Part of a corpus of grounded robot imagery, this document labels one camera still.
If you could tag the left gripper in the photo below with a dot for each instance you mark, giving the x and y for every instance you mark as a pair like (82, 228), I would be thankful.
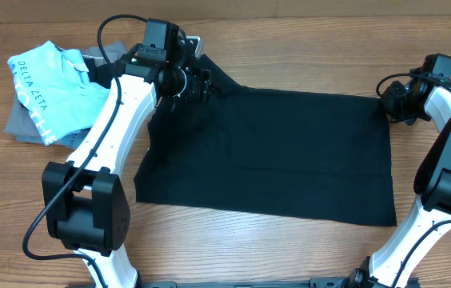
(198, 87)

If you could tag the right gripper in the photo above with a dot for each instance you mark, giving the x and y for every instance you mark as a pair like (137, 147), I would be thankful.
(392, 103)

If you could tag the black t-shirt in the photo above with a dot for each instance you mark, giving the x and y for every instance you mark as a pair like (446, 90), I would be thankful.
(276, 152)

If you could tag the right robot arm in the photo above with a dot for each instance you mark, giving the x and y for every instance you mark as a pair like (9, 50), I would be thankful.
(430, 216)

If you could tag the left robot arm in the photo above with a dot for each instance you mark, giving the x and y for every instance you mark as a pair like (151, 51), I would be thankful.
(85, 204)

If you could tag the black folded garment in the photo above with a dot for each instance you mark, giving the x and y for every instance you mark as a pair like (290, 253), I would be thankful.
(98, 72)

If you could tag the blue denim garment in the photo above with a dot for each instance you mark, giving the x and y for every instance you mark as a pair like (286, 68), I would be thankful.
(73, 141)

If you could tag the light blue printed t-shirt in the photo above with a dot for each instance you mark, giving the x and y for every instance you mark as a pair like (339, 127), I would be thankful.
(54, 86)

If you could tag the grey folded garment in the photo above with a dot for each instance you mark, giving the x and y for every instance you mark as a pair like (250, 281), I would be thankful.
(19, 123)

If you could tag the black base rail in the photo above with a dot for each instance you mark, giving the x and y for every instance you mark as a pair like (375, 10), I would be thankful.
(333, 282)

